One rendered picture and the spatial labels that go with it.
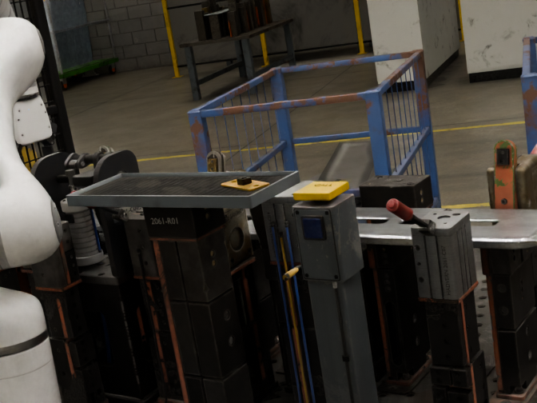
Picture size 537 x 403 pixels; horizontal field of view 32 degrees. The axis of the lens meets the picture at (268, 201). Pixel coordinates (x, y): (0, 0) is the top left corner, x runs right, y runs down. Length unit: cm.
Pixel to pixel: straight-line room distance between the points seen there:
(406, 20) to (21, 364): 840
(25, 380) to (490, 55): 843
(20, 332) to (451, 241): 66
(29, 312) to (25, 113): 78
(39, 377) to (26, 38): 57
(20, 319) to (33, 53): 48
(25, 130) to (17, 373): 81
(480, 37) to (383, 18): 98
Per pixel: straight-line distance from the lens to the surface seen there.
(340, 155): 456
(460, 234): 145
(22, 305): 147
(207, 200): 137
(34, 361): 149
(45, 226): 142
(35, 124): 218
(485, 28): 960
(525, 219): 162
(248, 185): 140
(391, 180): 186
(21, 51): 165
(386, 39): 969
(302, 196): 132
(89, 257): 182
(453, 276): 144
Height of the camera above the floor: 148
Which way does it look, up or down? 14 degrees down
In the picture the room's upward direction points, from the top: 9 degrees counter-clockwise
